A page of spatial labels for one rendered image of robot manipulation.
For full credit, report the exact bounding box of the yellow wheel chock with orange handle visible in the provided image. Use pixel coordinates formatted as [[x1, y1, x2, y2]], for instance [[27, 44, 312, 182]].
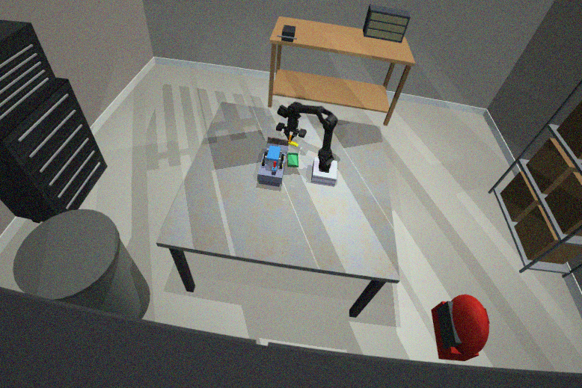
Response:
[[288, 135, 298, 147]]

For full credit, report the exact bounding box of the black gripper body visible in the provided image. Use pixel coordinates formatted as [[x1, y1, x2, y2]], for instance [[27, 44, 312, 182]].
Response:
[[276, 122, 307, 138]]

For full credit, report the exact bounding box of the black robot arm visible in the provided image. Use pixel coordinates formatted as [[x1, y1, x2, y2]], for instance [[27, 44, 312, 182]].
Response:
[[277, 102, 338, 173]]

